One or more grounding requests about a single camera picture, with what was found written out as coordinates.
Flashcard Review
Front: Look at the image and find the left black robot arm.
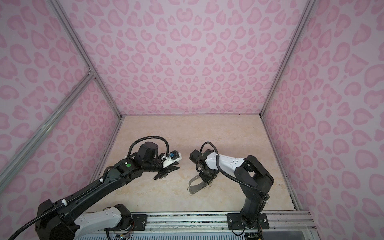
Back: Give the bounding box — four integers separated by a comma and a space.
35, 142, 182, 240

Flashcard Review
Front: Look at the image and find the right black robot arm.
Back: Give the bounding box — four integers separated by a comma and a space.
188, 150, 275, 230

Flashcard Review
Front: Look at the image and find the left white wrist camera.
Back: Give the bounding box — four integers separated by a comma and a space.
162, 151, 182, 169

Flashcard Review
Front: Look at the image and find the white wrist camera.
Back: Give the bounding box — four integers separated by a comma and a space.
162, 151, 182, 169
190, 150, 202, 165

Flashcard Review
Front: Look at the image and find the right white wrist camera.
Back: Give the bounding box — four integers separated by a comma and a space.
190, 150, 202, 165

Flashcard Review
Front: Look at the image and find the left black corrugated cable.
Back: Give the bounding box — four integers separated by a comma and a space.
8, 135, 170, 240

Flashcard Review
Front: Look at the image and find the black corrugated cable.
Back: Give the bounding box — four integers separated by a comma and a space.
196, 141, 270, 200
8, 135, 170, 240

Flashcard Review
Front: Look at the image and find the right black corrugated cable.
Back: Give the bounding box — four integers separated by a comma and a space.
196, 141, 270, 200

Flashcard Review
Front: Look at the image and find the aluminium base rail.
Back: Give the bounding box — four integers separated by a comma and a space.
74, 211, 319, 240

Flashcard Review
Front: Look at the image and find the diagonal aluminium frame bar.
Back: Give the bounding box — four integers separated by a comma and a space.
1, 71, 95, 193

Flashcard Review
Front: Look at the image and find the left corner aluminium post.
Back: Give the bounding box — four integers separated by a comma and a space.
47, 0, 123, 120

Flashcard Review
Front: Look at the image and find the corner aluminium post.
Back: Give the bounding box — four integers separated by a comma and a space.
47, 0, 123, 120
260, 0, 319, 119

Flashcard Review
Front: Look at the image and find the right corner aluminium post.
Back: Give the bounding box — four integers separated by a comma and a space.
260, 0, 319, 119

